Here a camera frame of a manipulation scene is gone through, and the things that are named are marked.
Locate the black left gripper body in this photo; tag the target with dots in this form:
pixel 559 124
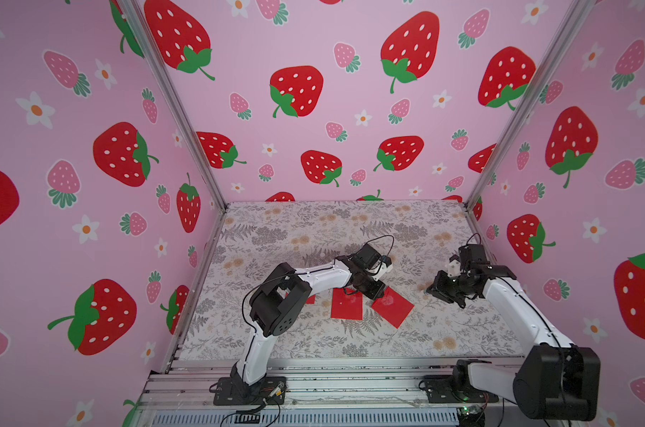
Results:
pixel 369 286

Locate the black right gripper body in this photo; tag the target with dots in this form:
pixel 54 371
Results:
pixel 449 286

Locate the red envelope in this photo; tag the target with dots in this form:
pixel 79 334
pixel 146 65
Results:
pixel 310 300
pixel 393 307
pixel 346 305

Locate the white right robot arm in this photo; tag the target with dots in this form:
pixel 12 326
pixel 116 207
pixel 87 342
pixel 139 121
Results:
pixel 557 381

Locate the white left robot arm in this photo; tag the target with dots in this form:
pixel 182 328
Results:
pixel 274 307

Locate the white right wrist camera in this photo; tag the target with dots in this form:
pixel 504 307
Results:
pixel 469 256

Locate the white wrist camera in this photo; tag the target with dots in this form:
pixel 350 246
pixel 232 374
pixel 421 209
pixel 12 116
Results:
pixel 469 256
pixel 373 262

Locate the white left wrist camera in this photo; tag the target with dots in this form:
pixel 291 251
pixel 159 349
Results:
pixel 373 262

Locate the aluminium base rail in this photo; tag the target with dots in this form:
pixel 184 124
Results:
pixel 320 392

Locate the aluminium right rear frame post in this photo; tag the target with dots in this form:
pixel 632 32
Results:
pixel 570 26

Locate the aluminium frame post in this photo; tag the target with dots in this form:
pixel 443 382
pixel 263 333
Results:
pixel 144 37
pixel 570 26

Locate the aluminium left rear frame post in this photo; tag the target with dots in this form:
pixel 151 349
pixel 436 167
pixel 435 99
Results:
pixel 144 37

